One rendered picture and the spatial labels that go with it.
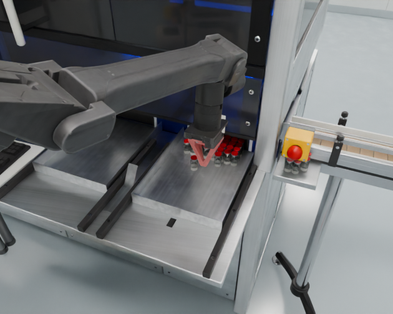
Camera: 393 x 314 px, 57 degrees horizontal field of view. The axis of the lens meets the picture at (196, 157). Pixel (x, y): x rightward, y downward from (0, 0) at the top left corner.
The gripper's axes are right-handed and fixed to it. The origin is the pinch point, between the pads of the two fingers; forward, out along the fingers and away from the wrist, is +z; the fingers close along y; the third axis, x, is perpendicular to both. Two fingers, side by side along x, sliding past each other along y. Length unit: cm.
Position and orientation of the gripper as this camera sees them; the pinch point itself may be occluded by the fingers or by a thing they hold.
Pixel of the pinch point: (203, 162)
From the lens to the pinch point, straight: 80.4
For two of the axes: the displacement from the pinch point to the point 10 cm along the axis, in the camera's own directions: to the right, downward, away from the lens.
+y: 3.7, -4.5, 8.1
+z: -0.6, 8.6, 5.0
